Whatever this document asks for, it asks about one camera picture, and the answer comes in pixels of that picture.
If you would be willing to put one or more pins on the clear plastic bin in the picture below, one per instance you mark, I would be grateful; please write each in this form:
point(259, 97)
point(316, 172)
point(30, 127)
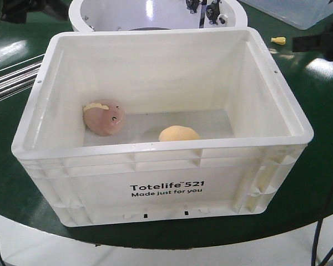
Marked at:
point(300, 14)

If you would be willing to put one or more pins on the small yellow toy piece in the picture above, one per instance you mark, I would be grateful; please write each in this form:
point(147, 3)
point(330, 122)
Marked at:
point(279, 40)

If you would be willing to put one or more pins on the cream plush ball toy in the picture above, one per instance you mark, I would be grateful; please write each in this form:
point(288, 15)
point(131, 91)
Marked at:
point(178, 133)

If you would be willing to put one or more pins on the white outer conveyor rim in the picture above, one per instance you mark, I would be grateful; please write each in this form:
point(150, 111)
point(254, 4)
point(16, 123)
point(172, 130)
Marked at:
point(265, 239)

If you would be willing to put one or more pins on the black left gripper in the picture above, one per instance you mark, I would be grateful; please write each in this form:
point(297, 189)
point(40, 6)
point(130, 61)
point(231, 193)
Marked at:
point(18, 10)

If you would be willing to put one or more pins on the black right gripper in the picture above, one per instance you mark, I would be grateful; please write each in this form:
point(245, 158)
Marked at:
point(320, 43)

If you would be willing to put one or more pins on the pink plush ball toy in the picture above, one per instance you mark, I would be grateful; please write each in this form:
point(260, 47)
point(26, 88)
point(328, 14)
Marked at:
point(104, 117)

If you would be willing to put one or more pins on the metal roller rails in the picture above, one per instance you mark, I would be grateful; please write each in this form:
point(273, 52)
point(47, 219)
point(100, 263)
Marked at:
point(19, 76)

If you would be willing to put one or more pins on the white plastic tote box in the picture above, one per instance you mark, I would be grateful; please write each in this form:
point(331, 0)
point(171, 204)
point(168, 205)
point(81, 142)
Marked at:
point(221, 82)

